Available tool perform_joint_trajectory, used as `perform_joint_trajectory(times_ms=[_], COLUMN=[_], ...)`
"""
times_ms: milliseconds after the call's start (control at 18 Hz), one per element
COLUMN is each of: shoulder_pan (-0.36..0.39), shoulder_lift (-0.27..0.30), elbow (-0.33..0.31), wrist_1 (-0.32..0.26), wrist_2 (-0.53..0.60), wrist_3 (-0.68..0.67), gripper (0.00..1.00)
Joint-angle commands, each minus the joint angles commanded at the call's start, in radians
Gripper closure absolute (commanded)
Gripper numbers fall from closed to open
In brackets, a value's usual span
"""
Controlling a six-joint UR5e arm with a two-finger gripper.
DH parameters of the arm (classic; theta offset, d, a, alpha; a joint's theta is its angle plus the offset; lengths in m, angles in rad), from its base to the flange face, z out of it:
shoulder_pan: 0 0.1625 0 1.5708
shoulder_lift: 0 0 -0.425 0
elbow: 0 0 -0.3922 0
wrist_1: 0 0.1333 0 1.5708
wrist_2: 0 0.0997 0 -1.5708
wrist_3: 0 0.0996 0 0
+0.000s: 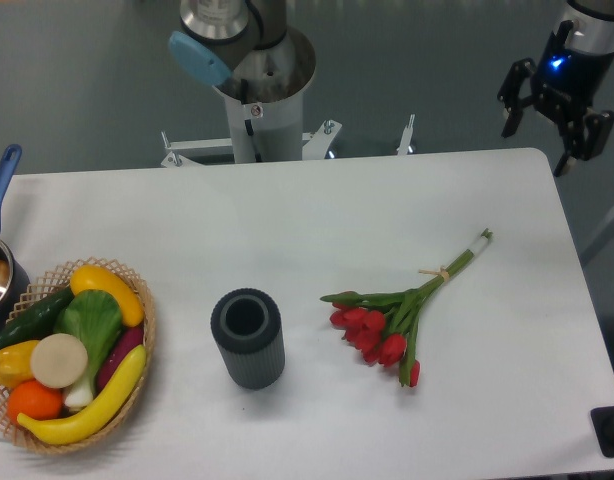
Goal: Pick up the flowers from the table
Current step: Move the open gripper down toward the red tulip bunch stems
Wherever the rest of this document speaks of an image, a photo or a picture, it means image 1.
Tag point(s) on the green cucumber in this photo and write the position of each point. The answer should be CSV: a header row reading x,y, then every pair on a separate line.
x,y
37,321

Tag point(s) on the woven wicker basket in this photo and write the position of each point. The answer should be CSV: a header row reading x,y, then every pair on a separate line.
x,y
54,281

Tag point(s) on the yellow banana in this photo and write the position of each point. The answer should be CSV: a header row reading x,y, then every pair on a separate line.
x,y
94,417

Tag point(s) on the beige round disc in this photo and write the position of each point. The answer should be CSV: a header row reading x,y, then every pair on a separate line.
x,y
58,360

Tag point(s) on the white metal base frame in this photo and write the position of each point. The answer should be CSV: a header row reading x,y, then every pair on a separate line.
x,y
327,142

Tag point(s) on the dark grey ribbed vase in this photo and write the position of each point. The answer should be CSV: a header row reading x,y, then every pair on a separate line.
x,y
246,326

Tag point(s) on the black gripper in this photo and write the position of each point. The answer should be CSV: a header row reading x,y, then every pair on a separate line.
x,y
575,60

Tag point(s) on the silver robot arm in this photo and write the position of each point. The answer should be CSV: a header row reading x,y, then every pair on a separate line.
x,y
261,67

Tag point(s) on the purple eggplant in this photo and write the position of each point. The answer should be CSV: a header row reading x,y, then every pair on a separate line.
x,y
126,342

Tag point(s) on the yellow bell pepper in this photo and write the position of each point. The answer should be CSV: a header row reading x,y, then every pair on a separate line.
x,y
15,363

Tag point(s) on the orange fruit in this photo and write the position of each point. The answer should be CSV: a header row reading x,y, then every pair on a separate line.
x,y
34,400

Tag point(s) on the green leafy bok choy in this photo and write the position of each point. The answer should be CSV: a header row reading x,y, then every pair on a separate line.
x,y
93,317

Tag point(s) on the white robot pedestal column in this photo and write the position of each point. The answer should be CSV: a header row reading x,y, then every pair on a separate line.
x,y
265,117

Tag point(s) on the black device at table edge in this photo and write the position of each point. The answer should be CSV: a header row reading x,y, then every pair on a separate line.
x,y
603,423

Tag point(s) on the blue handled saucepan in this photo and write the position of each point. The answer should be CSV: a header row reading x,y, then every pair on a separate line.
x,y
13,278

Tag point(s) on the red tulip bouquet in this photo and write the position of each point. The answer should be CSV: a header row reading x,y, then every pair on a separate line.
x,y
384,327

